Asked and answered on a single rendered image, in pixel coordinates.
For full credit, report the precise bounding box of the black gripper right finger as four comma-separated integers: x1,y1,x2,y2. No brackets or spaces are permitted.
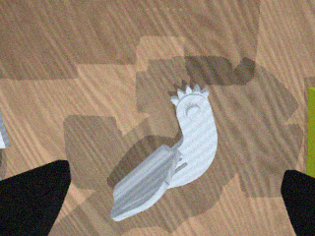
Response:
280,169,315,236

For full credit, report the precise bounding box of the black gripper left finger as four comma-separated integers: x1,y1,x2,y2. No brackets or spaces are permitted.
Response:
0,160,71,236

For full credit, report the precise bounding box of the white curved jaw with gear teeth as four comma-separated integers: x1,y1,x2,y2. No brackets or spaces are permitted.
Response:
110,84,218,221

